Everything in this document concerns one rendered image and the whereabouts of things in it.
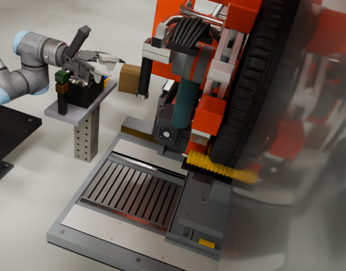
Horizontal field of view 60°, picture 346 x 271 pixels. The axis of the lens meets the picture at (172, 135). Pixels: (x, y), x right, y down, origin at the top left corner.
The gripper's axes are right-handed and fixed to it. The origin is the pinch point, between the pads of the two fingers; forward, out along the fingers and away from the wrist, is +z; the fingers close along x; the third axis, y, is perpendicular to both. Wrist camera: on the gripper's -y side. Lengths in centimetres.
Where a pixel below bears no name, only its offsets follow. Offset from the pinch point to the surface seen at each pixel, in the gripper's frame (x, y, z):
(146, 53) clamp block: 2.4, -8.6, 10.1
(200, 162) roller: -2.5, 30.7, 36.6
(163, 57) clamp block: 2.4, -9.0, 15.4
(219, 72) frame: 9.9, -13.0, 33.3
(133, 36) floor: -229, 83, -75
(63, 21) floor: -215, 83, -152
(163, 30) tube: 1.6, -16.6, 14.0
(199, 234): 2, 68, 47
